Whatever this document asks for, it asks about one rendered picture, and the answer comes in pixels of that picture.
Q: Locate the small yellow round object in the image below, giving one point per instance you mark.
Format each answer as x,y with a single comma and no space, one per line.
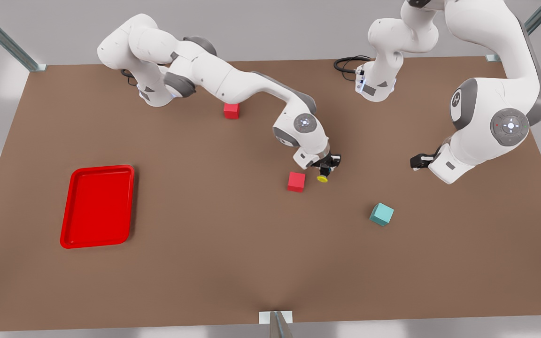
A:
322,178

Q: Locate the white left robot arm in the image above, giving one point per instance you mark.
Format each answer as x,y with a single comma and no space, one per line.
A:
486,117

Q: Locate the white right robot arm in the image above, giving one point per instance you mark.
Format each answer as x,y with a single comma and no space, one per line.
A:
214,75

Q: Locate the red cube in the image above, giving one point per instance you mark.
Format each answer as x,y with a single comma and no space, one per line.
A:
231,111
296,181

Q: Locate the teal cube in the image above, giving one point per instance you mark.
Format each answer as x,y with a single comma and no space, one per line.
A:
382,214

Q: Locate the red rectangular tray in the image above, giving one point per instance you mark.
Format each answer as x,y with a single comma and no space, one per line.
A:
97,206

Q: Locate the silver frame post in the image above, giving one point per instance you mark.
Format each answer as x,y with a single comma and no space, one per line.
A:
536,21
277,325
3,37

